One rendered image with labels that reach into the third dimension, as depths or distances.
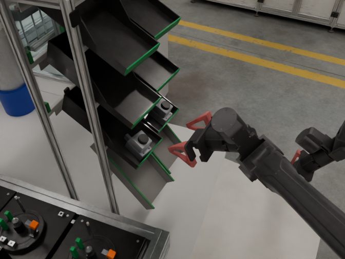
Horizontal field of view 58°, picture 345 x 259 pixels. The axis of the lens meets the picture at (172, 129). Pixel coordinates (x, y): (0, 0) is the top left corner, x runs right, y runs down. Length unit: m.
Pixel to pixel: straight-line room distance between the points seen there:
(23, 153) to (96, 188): 0.40
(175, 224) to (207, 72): 2.46
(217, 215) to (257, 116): 1.85
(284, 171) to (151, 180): 0.60
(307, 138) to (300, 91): 2.37
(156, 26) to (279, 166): 0.48
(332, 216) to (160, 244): 0.65
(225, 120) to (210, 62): 3.00
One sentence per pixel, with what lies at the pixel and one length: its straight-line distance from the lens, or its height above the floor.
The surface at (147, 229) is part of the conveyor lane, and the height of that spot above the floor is 0.96.
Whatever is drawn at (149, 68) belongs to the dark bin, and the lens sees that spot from 0.95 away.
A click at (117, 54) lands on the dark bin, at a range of 0.73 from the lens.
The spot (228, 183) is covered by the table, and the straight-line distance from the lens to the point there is 1.31.
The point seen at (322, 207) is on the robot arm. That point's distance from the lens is 0.50.
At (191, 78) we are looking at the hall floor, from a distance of 3.34.
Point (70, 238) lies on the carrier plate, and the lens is 1.09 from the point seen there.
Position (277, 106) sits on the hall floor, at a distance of 3.13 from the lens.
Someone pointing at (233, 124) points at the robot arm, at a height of 1.48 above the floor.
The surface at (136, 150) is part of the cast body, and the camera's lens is 0.90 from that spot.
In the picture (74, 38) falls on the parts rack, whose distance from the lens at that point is 0.70.
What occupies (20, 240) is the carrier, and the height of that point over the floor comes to 0.99.
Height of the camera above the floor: 1.89
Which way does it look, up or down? 44 degrees down
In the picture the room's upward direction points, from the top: straight up
